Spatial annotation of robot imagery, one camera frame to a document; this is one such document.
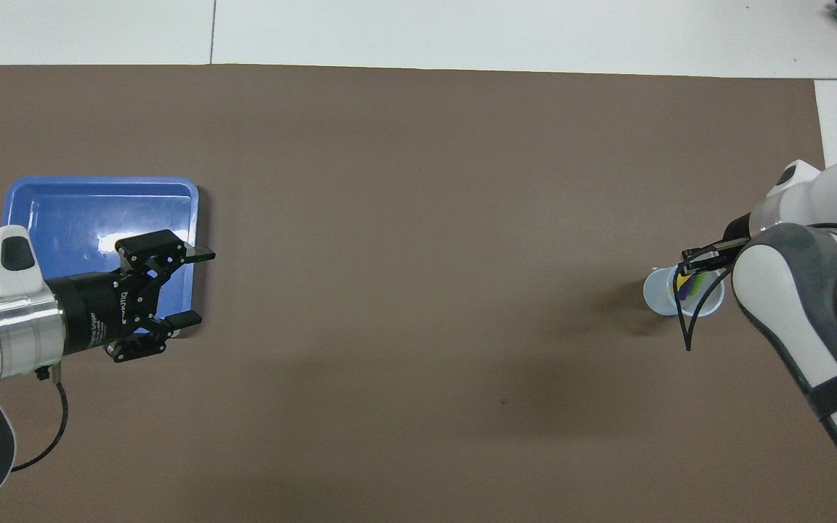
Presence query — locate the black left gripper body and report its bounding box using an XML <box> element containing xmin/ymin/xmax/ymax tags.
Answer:
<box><xmin>48</xmin><ymin>269</ymin><xmax>133</xmax><ymax>357</ymax></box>

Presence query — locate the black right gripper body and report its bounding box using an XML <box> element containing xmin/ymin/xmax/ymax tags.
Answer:
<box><xmin>724</xmin><ymin>213</ymin><xmax>753</xmax><ymax>251</ymax></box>

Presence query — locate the blue plastic tray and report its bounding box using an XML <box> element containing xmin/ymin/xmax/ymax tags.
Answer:
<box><xmin>1</xmin><ymin>176</ymin><xmax>200</xmax><ymax>339</ymax></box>

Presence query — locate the translucent plastic cup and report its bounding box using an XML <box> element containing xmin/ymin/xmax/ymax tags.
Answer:
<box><xmin>642</xmin><ymin>265</ymin><xmax>724</xmax><ymax>319</ymax></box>

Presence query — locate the brown table mat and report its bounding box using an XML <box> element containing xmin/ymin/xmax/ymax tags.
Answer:
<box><xmin>0</xmin><ymin>64</ymin><xmax>837</xmax><ymax>523</ymax></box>

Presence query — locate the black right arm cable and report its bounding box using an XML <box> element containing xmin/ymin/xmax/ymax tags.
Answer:
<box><xmin>675</xmin><ymin>254</ymin><xmax>726</xmax><ymax>352</ymax></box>

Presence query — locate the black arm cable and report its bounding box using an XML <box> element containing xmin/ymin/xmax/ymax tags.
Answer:
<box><xmin>10</xmin><ymin>367</ymin><xmax>69</xmax><ymax>473</ymax></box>
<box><xmin>675</xmin><ymin>254</ymin><xmax>726</xmax><ymax>352</ymax></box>

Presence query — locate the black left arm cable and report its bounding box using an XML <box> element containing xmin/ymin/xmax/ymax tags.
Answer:
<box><xmin>10</xmin><ymin>367</ymin><xmax>69</xmax><ymax>473</ymax></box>

